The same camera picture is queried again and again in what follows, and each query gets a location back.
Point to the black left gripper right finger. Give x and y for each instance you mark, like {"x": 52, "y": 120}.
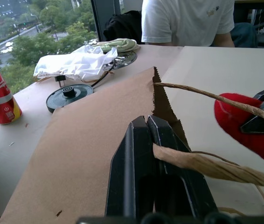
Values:
{"x": 178, "y": 186}

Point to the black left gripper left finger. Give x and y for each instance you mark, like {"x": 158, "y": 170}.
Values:
{"x": 132, "y": 168}

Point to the red plush toy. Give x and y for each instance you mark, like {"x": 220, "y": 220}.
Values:
{"x": 234, "y": 121}

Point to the brown paper bag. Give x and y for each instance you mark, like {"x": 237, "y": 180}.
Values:
{"x": 87, "y": 140}

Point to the white plastic bag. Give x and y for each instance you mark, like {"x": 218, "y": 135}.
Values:
{"x": 76, "y": 63}

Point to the black round kettle base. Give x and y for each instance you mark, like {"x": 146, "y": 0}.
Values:
{"x": 76, "y": 95}

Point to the silver round metal disc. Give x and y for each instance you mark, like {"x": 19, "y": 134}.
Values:
{"x": 125, "y": 59}

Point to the person in white t-shirt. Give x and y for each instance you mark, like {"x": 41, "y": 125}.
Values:
{"x": 185, "y": 21}

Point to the pale green folded cloth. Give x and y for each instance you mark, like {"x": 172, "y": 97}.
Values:
{"x": 120, "y": 44}

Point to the black backpack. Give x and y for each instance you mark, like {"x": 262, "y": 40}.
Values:
{"x": 122, "y": 28}

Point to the red cola can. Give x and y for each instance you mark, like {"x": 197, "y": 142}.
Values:
{"x": 0, "y": 93}

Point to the dark window frame post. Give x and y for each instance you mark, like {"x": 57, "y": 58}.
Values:
{"x": 101, "y": 16}

